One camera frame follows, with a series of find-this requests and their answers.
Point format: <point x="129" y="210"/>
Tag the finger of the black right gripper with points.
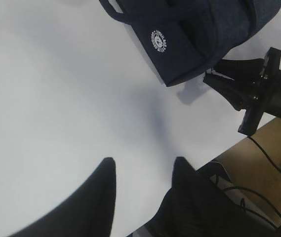
<point x="237" y="93"/>
<point x="240" y="69"/>

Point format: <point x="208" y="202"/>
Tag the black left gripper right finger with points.
<point x="194" y="207"/>

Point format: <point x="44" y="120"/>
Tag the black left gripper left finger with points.
<point x="88" y="212"/>

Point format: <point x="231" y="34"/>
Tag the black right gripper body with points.
<point x="266" y="96"/>

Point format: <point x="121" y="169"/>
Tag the dark navy fabric lunch bag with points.
<point x="184" y="38"/>

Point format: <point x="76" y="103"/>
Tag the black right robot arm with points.
<point x="250" y="85"/>

